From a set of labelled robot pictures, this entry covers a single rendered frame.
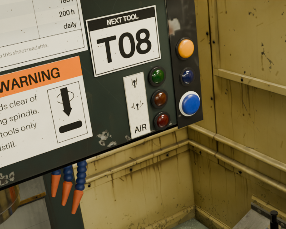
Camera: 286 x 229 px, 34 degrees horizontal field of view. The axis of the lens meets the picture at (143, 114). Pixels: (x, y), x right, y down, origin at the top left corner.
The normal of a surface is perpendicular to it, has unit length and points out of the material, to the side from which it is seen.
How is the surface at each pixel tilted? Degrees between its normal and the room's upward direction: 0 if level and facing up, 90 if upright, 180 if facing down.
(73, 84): 90
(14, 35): 90
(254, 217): 24
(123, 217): 90
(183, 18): 90
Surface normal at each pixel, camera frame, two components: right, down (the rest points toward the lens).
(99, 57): 0.52, 0.26
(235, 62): -0.84, 0.29
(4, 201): 0.88, 0.07
